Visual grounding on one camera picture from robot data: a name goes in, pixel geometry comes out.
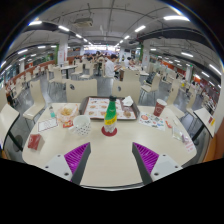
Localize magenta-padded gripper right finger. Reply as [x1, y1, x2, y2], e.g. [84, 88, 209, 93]
[131, 142, 184, 186]

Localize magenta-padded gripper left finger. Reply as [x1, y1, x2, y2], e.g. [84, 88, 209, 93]
[42, 142, 92, 186]

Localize green-labelled clear drink bottle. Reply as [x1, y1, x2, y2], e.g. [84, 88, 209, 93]
[103, 95, 118, 134]

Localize white polka-dot mug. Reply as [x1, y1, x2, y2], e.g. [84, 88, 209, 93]
[68, 114, 92, 137]

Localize colourful sticker sheet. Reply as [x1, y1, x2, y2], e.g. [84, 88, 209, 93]
[138, 112, 167, 132]

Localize clear plastic wrapper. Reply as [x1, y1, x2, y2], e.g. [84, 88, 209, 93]
[171, 125, 185, 141]

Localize flat round red coaster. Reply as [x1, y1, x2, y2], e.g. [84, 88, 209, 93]
[100, 125, 118, 138]

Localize white red printed leaflet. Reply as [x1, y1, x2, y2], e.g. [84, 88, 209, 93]
[183, 139, 196, 154]

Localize white table card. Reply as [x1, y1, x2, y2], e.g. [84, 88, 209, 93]
[37, 117, 60, 133]

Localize red tissue packet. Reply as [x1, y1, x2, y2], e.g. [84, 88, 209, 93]
[27, 133, 43, 151]

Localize clear bag with fried food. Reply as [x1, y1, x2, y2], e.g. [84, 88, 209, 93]
[55, 103, 81, 125]

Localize dark plastic food tray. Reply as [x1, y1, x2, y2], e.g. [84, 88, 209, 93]
[78, 96, 140, 121]

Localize red paper cup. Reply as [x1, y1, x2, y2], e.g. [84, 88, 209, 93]
[152, 98, 168, 118]

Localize small clear bottle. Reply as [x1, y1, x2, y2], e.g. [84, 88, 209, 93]
[48, 103, 56, 119]

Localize crumpled white napkin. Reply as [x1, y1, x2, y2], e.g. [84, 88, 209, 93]
[122, 95, 135, 108]

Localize orange wooden seat back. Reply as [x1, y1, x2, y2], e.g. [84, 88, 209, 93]
[203, 116, 224, 163]

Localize beige neighbouring table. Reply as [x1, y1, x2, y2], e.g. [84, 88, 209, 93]
[193, 107, 216, 138]
[0, 103, 21, 151]

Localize beige wooden chair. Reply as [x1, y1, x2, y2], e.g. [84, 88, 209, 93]
[65, 78, 98, 104]
[111, 79, 142, 106]

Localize group of beige chairs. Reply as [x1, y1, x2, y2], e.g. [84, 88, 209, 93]
[0, 58, 214, 124]

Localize person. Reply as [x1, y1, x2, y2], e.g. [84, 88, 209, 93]
[104, 54, 122, 79]
[123, 56, 133, 68]

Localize ceiling air conditioner unit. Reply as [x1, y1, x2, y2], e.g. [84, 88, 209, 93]
[73, 17, 94, 28]

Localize ceiling light strips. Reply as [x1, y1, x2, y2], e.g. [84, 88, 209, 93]
[0, 14, 223, 88]

